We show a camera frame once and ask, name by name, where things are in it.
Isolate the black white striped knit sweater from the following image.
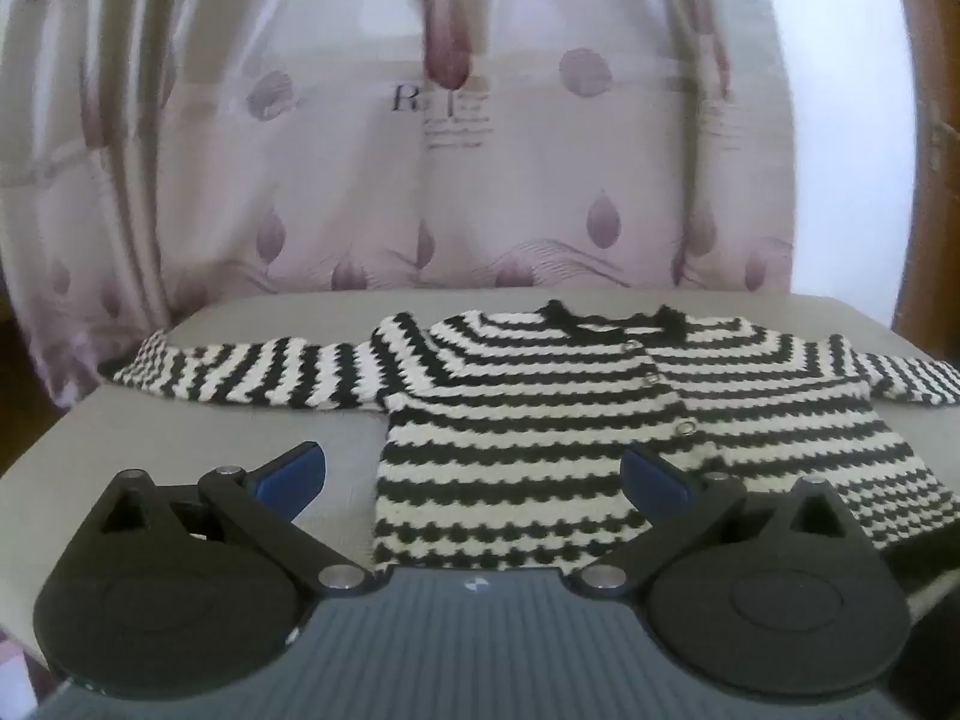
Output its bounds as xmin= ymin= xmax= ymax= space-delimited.
xmin=111 ymin=300 xmax=960 ymax=575

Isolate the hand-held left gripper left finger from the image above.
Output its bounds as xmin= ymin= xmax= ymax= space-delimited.
xmin=81 ymin=444 xmax=372 ymax=598

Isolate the beige tablecloth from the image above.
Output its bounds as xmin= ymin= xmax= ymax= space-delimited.
xmin=0 ymin=289 xmax=960 ymax=691

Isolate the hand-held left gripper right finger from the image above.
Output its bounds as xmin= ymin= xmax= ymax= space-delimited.
xmin=574 ymin=447 xmax=875 ymax=596

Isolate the brown wooden door frame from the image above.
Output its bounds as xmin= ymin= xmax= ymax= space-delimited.
xmin=889 ymin=0 xmax=960 ymax=362

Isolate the pink patterned curtain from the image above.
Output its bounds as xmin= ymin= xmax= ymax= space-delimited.
xmin=0 ymin=0 xmax=797 ymax=412

